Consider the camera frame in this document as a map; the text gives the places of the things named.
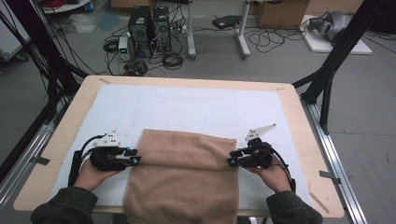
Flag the person's left hand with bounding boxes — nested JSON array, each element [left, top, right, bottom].
[[73, 158, 126, 192]]

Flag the narrow black computer tower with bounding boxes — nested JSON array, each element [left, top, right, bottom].
[[151, 6, 173, 52]]

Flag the clear plastic bag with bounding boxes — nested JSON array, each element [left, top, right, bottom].
[[68, 12, 97, 35]]

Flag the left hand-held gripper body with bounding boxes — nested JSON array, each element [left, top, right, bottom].
[[89, 131, 129, 173]]

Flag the black table clip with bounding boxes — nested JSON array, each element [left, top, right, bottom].
[[318, 170, 342, 185], [31, 156, 51, 166]]

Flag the white table frame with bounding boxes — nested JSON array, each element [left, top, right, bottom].
[[186, 0, 252, 61]]

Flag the large cardboard box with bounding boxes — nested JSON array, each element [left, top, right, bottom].
[[254, 0, 311, 30]]

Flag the thin wooden stick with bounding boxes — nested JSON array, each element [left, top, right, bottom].
[[307, 188, 331, 215]]

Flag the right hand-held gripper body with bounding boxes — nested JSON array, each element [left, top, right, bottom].
[[242, 122, 277, 170]]

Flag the round white table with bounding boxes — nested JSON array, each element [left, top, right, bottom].
[[40, 0, 93, 14]]

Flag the loose black floor cables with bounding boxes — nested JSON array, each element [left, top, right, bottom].
[[247, 25, 306, 54]]

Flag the person's right hand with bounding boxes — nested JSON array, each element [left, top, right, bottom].
[[245, 161, 292, 194]]

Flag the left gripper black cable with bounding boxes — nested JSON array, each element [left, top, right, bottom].
[[67, 133, 107, 189]]

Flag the white grid mat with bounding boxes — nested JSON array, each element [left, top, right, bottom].
[[46, 84, 314, 213]]

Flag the coiled black cable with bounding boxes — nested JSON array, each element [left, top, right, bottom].
[[161, 52, 185, 71]]

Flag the black flat device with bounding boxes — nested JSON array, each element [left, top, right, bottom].
[[212, 14, 244, 31]]

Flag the grey headset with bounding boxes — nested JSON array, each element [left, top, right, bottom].
[[307, 10, 355, 43]]

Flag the wide black computer tower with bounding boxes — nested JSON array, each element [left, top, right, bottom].
[[127, 6, 154, 59]]

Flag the white power supply unit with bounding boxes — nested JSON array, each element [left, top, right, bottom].
[[118, 35, 132, 62]]

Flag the black metal frame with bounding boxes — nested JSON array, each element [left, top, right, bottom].
[[291, 0, 396, 135], [0, 0, 90, 123]]

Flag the tan towel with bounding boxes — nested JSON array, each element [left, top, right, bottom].
[[122, 128, 240, 224]]

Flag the white floor board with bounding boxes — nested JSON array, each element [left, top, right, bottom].
[[300, 14, 374, 56]]

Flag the aluminium rail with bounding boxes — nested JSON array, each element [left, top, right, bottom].
[[300, 95, 369, 224], [0, 102, 68, 210]]

